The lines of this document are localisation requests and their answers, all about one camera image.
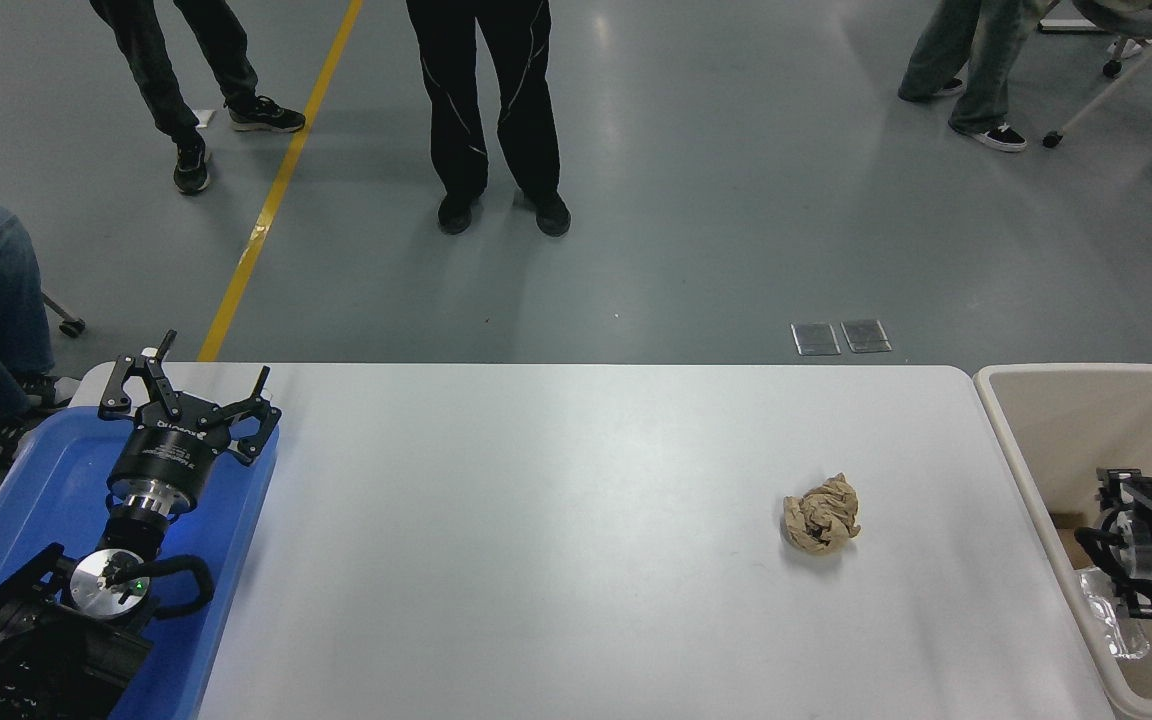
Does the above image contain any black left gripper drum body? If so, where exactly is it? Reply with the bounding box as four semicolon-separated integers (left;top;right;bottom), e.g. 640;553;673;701
108;395;237;498

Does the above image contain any tan paper ball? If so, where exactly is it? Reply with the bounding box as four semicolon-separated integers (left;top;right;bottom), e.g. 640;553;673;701
782;473;862;554

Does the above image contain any seated person's wheeled chair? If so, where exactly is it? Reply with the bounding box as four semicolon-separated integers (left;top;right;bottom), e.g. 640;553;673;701
41;292;87;338

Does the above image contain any blue plastic tray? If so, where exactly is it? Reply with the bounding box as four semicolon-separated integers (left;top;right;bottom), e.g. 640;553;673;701
0;405;281;720

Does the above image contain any walking person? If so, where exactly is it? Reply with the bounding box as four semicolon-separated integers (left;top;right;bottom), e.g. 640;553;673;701
88;0;307;196

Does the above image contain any standing person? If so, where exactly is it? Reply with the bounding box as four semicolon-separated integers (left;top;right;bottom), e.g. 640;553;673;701
406;0;572;238

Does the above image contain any silver floor hatch plate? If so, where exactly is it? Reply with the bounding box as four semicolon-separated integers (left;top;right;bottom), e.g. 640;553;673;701
791;322;842;356
841;319;893;354

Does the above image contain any person beside wheeled chair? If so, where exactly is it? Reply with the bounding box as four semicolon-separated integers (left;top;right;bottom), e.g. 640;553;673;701
898;0;1052;153

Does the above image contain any large pale plastic bin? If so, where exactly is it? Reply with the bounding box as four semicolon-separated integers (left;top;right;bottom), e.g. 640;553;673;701
973;362;1152;720

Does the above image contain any clear crumpled plastic wrap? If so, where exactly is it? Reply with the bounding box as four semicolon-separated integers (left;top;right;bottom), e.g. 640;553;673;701
1076;565;1152;661

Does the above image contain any wheeled chair with white legs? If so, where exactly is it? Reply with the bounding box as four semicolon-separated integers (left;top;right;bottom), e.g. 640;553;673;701
1041;0;1152;151

